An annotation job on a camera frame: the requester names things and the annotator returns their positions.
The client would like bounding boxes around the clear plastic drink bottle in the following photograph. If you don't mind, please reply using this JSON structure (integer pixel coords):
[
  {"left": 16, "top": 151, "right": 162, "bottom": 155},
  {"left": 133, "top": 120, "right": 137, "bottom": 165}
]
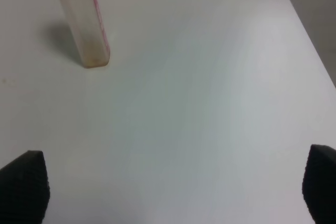
[{"left": 60, "top": 0, "right": 110, "bottom": 68}]

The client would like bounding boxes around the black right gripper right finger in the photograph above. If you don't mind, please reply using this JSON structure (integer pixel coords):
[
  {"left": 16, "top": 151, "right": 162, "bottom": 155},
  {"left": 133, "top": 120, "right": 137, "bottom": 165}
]
[{"left": 302, "top": 144, "right": 335, "bottom": 223}]

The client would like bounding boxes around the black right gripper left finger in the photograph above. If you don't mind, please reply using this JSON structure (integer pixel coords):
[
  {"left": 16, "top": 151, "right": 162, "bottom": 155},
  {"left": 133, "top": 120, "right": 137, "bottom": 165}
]
[{"left": 1, "top": 151, "right": 50, "bottom": 223}]

